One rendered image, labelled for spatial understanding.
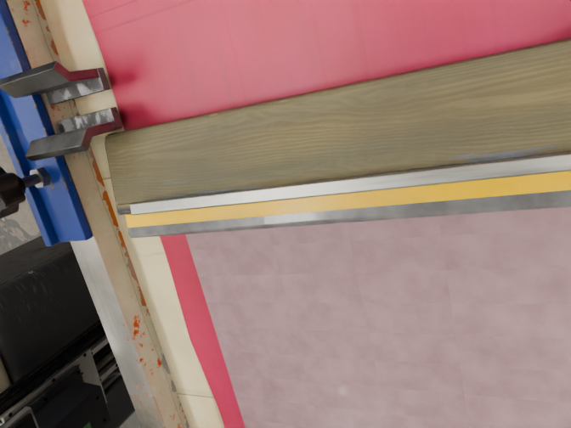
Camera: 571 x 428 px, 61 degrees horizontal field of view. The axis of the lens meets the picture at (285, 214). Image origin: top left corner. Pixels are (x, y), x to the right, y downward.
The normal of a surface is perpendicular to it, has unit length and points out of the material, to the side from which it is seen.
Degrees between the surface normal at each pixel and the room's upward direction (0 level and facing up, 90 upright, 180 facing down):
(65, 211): 0
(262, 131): 11
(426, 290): 0
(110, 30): 0
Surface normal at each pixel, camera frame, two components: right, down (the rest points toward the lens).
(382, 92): -0.44, 0.17
